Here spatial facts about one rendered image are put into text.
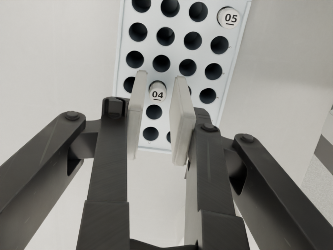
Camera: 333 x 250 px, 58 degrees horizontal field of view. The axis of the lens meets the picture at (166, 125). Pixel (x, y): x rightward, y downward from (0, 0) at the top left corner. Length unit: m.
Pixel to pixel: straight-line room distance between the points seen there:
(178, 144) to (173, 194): 0.17
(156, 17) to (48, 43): 0.10
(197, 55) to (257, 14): 0.07
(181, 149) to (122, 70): 0.09
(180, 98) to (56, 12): 0.13
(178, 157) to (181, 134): 0.01
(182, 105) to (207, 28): 0.07
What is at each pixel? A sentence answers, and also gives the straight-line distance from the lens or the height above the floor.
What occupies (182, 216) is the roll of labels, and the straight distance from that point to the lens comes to 0.32.
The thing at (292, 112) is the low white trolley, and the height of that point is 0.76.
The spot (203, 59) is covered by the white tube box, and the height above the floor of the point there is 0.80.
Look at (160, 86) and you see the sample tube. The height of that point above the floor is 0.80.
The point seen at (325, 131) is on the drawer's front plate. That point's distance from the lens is 0.23.
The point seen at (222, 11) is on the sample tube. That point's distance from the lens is 0.21.
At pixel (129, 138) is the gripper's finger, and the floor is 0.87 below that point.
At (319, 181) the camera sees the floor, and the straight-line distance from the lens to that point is 1.42.
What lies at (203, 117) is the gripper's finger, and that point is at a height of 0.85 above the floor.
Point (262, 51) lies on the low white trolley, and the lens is 0.27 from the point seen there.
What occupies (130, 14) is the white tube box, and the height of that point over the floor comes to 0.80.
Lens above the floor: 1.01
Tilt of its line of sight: 64 degrees down
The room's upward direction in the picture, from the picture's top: 177 degrees clockwise
